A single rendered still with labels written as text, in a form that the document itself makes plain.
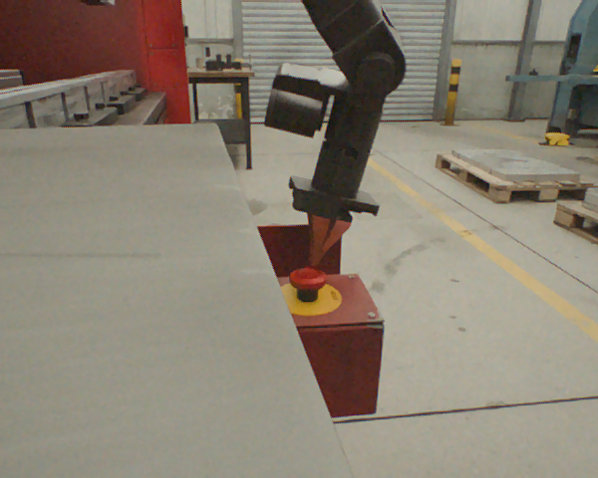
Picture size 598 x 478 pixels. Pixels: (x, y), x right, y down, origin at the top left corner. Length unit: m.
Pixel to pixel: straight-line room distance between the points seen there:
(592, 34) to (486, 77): 1.96
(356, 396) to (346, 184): 0.23
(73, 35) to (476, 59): 7.20
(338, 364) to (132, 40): 1.91
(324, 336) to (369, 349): 0.05
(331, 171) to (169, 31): 1.75
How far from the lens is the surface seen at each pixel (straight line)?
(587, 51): 7.33
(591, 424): 1.70
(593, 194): 3.30
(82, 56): 2.24
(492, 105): 8.83
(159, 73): 2.20
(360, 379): 0.48
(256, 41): 7.52
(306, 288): 0.45
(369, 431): 1.44
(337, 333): 0.44
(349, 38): 0.46
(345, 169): 0.50
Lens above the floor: 1.02
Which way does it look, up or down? 22 degrees down
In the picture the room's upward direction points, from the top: straight up
